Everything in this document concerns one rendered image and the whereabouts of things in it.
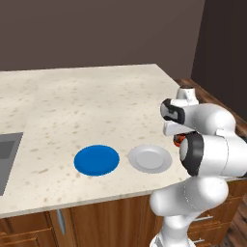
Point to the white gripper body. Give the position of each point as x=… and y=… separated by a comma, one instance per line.
x=175, y=128

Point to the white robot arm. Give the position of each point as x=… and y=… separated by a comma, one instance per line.
x=205, y=193

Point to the orange-red pastry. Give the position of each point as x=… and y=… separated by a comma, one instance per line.
x=180, y=139

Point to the grey plate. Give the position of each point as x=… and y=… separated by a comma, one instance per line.
x=149, y=159

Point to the blue plate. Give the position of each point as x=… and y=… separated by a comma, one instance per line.
x=96, y=160

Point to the wooden drawer front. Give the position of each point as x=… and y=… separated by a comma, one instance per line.
x=22, y=225
x=212, y=234
x=29, y=240
x=237, y=189
x=222, y=212

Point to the wide wooden cupboard door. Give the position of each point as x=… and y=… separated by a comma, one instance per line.
x=112, y=225

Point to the narrow wooden cupboard door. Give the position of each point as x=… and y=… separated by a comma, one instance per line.
x=69, y=226

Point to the grey sink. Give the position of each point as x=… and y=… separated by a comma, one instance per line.
x=8, y=154

